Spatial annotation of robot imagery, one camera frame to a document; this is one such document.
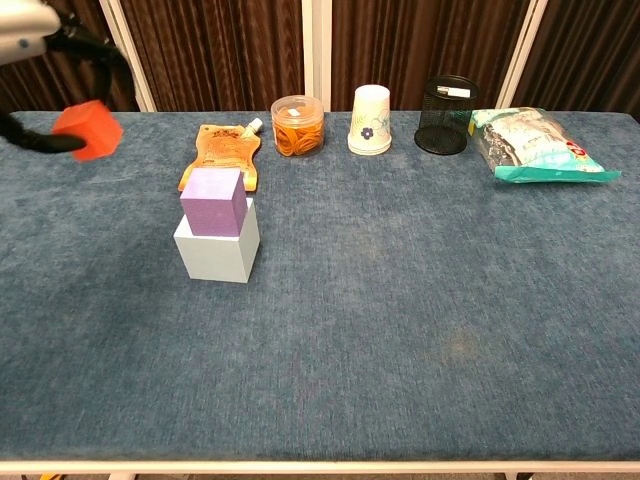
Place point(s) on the purple cube block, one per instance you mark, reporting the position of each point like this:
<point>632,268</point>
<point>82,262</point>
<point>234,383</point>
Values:
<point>212,202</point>

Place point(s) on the brown pleated curtain panel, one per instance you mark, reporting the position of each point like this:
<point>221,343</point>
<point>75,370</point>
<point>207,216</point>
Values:
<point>30,85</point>
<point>425,40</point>
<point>215,50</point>
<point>590,50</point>

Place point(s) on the blue table cloth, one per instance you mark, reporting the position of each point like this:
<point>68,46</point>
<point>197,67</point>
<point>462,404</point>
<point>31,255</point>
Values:
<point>425,300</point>

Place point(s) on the black mesh pen holder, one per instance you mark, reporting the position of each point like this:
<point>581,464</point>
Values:
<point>442,125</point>

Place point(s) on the white partition post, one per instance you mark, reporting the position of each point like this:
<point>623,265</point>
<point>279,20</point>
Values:
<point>316,50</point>
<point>127,50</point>
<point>522,50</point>

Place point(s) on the white table frame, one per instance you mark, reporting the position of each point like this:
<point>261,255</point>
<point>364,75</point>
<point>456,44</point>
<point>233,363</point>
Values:
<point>320,468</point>

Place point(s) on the orange yellow small cube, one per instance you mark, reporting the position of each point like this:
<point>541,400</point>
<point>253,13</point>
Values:
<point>92,127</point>

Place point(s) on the orange spout pouch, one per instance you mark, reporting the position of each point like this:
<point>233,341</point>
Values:
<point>222,150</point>

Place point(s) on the clear jar of rubber bands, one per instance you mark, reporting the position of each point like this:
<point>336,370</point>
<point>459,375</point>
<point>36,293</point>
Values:
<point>297,130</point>

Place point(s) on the teal clear plastic snack bag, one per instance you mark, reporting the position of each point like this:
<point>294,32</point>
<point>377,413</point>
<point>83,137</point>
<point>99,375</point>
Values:
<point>537,142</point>

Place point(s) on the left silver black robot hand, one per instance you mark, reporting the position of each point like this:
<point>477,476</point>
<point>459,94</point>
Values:
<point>25,25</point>

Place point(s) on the light blue cube box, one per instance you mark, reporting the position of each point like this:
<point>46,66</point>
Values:
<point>220,257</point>

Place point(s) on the white item in pen holder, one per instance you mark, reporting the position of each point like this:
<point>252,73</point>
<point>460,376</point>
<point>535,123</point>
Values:
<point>455,92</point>

